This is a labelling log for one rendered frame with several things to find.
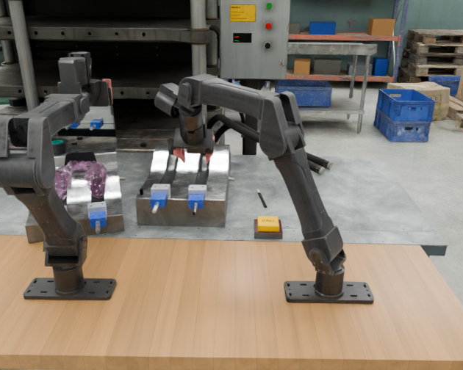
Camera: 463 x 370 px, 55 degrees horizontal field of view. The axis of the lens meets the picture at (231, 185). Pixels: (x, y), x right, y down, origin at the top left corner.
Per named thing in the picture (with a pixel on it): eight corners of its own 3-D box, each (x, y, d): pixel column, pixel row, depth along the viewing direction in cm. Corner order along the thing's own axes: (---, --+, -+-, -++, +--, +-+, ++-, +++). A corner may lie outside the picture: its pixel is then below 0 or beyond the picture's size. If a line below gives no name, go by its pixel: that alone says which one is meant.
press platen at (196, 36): (217, 78, 185) (217, 28, 177) (-88, 73, 188) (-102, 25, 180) (225, 51, 261) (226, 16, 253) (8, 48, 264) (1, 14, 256)
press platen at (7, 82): (217, 132, 195) (217, 92, 187) (-73, 127, 198) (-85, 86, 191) (225, 91, 271) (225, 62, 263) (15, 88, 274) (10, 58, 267)
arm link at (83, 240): (48, 231, 102) (38, 244, 97) (86, 232, 102) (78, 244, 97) (52, 255, 105) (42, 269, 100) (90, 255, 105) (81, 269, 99)
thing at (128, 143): (215, 164, 200) (214, 148, 197) (-70, 158, 203) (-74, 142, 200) (223, 114, 276) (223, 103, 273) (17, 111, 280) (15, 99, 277)
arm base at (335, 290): (285, 255, 104) (288, 273, 98) (370, 257, 104) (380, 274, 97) (283, 283, 107) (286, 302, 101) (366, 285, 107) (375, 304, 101)
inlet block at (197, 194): (203, 222, 121) (203, 204, 119) (184, 222, 122) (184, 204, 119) (206, 201, 133) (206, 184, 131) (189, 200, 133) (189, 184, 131)
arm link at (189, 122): (173, 124, 114) (169, 104, 109) (187, 112, 117) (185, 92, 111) (192, 136, 112) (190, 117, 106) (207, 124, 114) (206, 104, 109)
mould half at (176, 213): (225, 227, 132) (225, 186, 126) (137, 225, 132) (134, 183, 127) (230, 165, 177) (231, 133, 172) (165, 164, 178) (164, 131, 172)
